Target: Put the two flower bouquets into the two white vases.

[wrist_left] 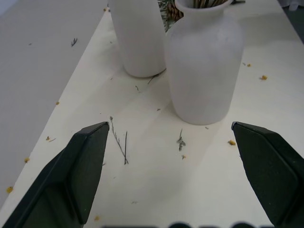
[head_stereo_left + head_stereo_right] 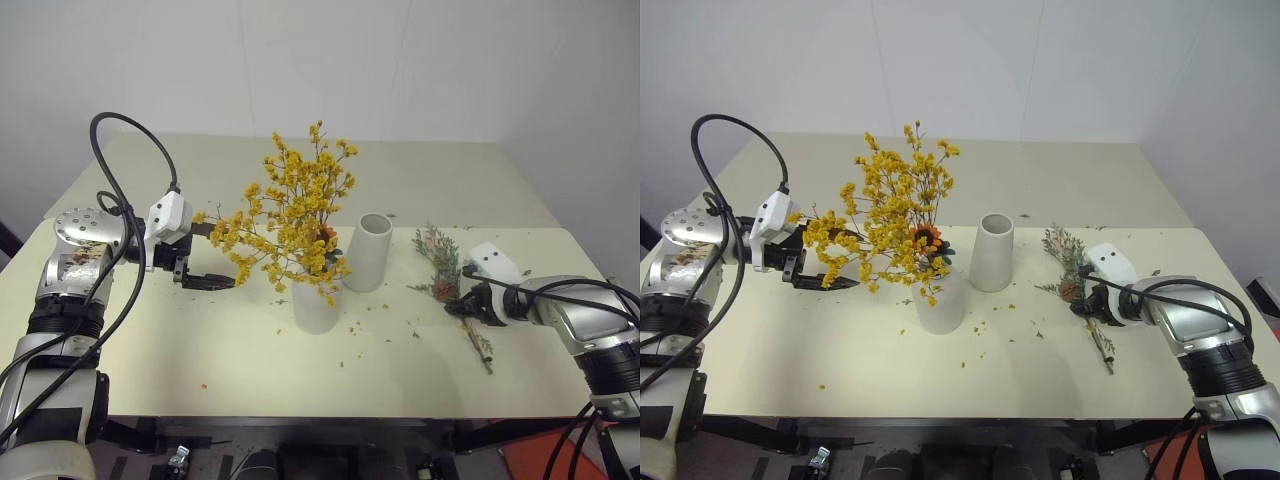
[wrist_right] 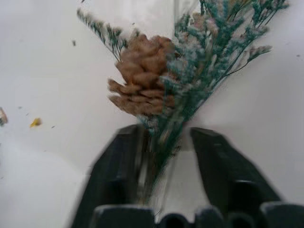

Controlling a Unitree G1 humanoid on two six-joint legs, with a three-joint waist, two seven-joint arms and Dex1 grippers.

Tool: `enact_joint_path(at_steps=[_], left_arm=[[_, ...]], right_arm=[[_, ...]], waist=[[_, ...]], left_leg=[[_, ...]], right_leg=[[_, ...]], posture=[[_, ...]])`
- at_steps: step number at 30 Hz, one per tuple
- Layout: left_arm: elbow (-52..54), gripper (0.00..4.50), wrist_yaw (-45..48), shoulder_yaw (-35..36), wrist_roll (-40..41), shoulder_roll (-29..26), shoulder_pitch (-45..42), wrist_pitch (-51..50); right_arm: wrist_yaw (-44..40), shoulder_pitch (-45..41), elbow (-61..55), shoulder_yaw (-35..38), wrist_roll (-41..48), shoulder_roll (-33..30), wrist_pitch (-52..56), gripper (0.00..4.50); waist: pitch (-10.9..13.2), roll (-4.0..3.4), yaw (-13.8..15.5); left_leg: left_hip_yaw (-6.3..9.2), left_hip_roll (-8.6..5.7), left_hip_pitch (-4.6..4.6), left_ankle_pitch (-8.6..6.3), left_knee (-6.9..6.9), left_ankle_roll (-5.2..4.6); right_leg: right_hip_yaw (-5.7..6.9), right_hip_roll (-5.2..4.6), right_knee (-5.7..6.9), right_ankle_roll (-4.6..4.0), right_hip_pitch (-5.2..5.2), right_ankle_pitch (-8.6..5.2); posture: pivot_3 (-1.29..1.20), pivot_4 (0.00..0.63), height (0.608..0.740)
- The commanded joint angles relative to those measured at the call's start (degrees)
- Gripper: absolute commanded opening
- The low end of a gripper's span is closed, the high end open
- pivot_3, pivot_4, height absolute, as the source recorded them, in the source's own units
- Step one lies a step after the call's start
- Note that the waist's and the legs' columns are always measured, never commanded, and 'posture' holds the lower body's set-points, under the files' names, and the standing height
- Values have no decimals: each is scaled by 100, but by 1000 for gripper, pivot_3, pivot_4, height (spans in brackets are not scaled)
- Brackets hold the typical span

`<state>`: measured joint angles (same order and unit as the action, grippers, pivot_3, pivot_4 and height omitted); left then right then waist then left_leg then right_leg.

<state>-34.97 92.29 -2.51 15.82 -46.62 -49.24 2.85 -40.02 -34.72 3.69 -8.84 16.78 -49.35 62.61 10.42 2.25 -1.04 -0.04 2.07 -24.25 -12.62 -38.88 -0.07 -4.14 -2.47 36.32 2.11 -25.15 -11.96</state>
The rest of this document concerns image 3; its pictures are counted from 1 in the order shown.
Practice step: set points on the small dried flower fragment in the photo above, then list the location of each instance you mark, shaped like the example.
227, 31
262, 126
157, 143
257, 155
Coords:
2, 116

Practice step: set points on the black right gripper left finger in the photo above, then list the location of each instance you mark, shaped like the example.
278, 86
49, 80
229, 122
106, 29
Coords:
114, 166

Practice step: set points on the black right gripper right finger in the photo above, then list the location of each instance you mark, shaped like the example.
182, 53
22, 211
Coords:
228, 166

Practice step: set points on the yellow petal scrap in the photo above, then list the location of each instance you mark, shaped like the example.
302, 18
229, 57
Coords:
35, 122

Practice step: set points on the teal and tan flower bouquet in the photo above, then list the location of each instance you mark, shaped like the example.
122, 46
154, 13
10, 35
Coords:
171, 78

